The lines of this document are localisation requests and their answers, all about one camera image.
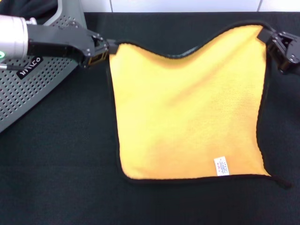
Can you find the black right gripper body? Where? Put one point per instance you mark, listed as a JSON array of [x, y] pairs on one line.
[[295, 54]]

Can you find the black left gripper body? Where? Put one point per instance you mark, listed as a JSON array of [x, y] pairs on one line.
[[58, 39]]

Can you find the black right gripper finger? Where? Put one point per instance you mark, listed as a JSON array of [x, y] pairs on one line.
[[279, 55], [266, 36]]

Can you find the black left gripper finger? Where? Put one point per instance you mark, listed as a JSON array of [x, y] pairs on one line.
[[98, 57], [103, 42]]

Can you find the yellow grey towel black trim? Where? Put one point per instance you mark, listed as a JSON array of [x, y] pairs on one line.
[[187, 105]]

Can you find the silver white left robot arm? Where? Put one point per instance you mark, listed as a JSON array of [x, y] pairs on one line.
[[12, 36]]

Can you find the grey perforated storage box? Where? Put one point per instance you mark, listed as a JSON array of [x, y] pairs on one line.
[[23, 98]]

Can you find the black cloth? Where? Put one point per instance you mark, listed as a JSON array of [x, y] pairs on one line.
[[42, 7]]

